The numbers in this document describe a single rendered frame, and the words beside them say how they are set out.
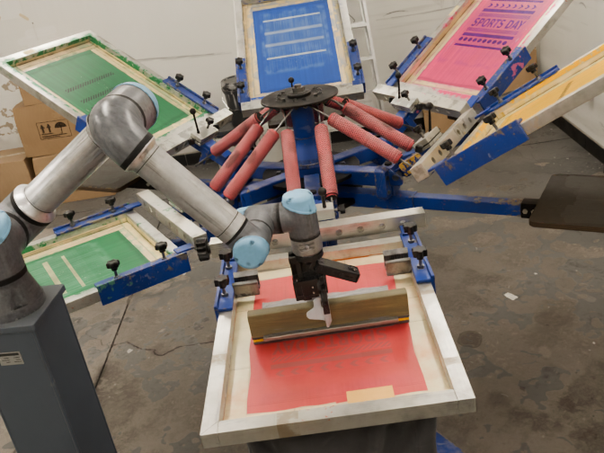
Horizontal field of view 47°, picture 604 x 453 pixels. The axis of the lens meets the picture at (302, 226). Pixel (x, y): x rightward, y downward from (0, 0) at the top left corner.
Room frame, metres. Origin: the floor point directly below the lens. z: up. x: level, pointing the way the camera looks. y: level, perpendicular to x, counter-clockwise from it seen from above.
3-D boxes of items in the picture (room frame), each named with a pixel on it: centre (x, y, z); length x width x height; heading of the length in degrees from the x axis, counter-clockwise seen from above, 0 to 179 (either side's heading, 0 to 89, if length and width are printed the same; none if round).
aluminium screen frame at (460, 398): (1.54, -0.02, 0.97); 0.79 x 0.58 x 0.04; 177
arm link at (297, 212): (1.50, 0.00, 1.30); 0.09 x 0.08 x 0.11; 82
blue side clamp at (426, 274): (1.76, -0.31, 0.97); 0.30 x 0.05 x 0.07; 177
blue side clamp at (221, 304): (1.79, 0.24, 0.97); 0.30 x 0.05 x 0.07; 177
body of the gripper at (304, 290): (1.50, 0.00, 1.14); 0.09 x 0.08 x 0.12; 88
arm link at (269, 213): (1.50, 0.10, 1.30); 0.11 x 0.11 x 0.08; 82
